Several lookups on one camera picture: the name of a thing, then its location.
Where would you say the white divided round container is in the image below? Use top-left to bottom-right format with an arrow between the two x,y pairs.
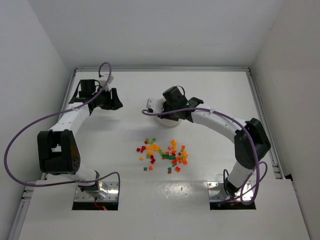
153,98 -> 182,128

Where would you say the yellow curved lego piece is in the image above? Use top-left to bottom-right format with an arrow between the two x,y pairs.
148,144 -> 157,152

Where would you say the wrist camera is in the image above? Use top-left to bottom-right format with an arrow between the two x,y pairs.
98,74 -> 114,91
146,98 -> 162,114

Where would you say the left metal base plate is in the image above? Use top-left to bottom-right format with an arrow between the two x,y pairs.
74,181 -> 119,203

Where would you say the metal base plate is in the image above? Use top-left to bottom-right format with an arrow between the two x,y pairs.
207,181 -> 254,203
74,181 -> 119,203

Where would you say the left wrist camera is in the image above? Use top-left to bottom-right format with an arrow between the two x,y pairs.
98,74 -> 114,91

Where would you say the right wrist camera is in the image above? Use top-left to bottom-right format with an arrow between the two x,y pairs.
146,98 -> 162,114

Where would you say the red arch lego piece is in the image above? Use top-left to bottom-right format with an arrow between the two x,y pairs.
140,146 -> 146,153

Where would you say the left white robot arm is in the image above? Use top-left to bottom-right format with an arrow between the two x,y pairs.
37,79 -> 123,193

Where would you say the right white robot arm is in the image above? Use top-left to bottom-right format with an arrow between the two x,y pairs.
160,86 -> 271,197

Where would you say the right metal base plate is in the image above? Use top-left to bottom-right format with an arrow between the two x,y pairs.
207,181 -> 254,203

